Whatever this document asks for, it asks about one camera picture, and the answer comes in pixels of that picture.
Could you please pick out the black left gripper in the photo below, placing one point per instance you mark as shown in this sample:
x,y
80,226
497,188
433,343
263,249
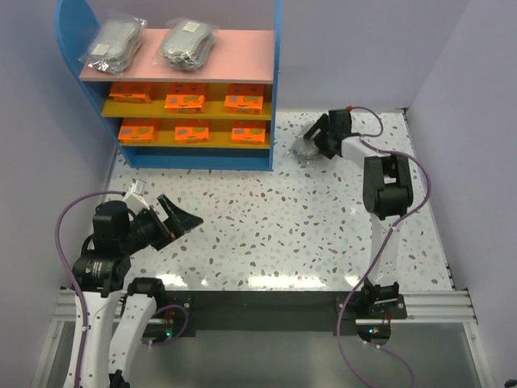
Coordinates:
x,y
165,222

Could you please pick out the orange sponge box on shelf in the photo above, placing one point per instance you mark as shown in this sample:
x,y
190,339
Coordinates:
x,y
138,130

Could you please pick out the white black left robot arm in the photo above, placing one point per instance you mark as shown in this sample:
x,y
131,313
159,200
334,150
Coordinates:
x,y
110,316

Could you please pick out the orange sponge box bottom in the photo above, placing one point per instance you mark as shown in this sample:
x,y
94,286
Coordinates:
x,y
186,97

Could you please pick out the orange sponge box hidden lowest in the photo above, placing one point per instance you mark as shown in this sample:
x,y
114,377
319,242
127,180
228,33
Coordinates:
x,y
245,98

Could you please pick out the aluminium frame rail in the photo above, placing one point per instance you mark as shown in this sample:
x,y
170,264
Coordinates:
x,y
426,307

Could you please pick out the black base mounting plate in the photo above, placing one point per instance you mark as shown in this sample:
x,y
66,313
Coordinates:
x,y
270,311

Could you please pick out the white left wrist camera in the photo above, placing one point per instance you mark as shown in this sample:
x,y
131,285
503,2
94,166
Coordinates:
x,y
136,193

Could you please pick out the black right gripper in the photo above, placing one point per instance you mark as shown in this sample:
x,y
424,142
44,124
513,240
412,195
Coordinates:
x,y
327,134

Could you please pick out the silver sponge pack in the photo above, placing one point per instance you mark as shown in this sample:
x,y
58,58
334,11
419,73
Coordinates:
x,y
305,150
117,42
186,45

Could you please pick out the silver sponge pack top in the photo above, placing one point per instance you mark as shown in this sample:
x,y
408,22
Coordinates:
x,y
305,150

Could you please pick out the orange sponge box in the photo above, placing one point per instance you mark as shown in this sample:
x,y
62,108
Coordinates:
x,y
131,92
249,131
138,130
186,97
191,130

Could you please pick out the blue pink yellow shelf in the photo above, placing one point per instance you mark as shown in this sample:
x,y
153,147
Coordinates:
x,y
239,56

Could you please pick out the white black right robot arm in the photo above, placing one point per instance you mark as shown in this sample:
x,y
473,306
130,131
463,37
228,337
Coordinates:
x,y
387,195

